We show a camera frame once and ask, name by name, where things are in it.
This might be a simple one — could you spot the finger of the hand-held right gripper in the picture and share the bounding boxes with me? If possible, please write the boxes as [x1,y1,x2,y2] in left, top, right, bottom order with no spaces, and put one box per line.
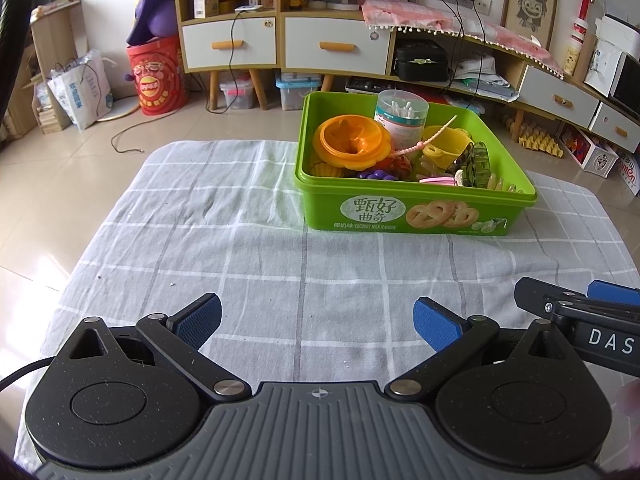
[586,280,640,307]
[514,276,593,321]

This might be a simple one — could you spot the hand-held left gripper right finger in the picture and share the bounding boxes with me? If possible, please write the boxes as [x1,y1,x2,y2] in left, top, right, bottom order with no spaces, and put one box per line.
[387,296,583,403]

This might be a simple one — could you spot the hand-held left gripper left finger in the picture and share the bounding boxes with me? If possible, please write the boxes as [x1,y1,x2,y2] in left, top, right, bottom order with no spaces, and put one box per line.
[52,292,252,403]

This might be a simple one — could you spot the amber hair claw clip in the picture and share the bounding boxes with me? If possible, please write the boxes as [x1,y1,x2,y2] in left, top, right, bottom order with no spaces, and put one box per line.
[485,171,524,196]

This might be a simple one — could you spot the dark green claw clip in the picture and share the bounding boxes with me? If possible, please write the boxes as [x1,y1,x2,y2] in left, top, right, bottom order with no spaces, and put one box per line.
[452,141,493,188]

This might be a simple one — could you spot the green plastic box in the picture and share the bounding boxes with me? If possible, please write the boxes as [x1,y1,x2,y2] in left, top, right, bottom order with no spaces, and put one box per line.
[294,91,538,237]

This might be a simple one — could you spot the yellow toy pot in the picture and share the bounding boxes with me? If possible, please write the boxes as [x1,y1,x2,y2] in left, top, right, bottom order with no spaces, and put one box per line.
[422,126,473,173]

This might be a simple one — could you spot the yellow toy corn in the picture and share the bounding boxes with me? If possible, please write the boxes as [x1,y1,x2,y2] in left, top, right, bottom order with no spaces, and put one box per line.
[310,159,353,179]

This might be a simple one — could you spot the pink beaded stick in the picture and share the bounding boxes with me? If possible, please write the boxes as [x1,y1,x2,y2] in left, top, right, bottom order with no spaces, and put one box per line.
[392,115,458,158]

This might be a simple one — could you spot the orange toy pumpkin half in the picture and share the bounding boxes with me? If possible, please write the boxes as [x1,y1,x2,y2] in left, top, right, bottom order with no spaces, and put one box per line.
[313,115,392,171]

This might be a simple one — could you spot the clear cotton swab jar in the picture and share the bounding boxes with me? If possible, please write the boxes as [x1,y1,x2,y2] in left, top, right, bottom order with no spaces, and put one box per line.
[375,90,430,151]

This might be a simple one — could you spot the grey checked cloth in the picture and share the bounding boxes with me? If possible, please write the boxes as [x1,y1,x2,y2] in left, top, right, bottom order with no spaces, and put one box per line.
[14,140,633,466]

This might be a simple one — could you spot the white carton red print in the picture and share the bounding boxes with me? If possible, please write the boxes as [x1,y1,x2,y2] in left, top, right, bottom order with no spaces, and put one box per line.
[619,151,640,197]

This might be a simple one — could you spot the white printed carton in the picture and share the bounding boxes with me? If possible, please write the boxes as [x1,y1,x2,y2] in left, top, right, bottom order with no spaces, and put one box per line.
[556,122,621,179]

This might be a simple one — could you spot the low curved wooden cabinet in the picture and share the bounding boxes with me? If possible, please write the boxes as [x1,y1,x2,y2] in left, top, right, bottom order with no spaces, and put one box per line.
[345,25,640,156]

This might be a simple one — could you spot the black microwave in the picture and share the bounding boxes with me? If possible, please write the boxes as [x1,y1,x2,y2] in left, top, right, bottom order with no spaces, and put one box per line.
[609,52,640,117]

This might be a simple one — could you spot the white round floor disc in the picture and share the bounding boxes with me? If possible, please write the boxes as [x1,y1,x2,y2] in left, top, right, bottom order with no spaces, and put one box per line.
[97,96,143,122]

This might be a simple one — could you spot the clear storage box pink contents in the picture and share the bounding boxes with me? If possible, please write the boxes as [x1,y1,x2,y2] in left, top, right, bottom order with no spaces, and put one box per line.
[219,77,257,111]

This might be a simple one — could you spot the stack of papers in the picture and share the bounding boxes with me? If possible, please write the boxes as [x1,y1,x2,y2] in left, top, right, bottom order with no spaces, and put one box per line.
[452,55,521,103]

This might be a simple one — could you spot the red printed barrel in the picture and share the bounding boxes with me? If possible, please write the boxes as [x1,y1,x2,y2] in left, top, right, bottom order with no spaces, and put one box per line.
[125,35,190,117]

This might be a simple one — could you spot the clear storage box blue lid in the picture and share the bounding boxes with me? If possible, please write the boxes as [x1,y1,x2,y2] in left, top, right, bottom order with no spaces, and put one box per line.
[275,71,323,112]

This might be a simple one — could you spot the white red bottle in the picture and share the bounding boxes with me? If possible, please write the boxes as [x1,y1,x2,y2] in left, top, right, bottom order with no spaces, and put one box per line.
[564,16,590,77]

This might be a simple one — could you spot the white paper bag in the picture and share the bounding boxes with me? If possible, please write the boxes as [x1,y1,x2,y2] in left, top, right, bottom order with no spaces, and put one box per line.
[46,50,115,131]

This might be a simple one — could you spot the white appliance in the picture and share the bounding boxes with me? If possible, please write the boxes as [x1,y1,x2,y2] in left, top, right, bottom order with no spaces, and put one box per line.
[583,14,640,98]

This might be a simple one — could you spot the black case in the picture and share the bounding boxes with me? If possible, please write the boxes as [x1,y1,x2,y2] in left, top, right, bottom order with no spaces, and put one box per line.
[392,39,449,82]

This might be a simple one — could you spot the framed cartoon picture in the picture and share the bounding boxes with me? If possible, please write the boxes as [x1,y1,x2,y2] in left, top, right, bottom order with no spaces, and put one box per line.
[501,0,560,52]

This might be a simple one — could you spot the tall wooden drawer cabinet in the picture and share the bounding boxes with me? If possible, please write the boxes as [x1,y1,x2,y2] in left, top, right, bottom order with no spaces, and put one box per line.
[171,0,398,112]

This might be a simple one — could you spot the purple plush toy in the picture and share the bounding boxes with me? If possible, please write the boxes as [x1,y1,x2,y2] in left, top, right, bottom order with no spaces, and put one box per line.
[126,0,180,46]

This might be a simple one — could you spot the pink lace cloth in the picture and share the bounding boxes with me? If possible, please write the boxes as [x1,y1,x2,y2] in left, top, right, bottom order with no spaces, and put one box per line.
[361,0,565,78]

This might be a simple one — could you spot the wooden side shelf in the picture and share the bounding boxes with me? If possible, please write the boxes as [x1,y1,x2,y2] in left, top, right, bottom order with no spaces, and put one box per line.
[20,0,83,135]

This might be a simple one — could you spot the black braided cable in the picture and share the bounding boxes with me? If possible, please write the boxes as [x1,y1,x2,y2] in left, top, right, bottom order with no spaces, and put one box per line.
[0,360,51,392]

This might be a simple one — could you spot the black floor cable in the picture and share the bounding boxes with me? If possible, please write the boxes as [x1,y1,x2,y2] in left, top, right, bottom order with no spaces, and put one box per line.
[111,119,151,155]

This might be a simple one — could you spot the dark blurred cord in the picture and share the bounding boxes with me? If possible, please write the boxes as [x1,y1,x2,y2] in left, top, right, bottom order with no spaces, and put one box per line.
[0,0,33,126]

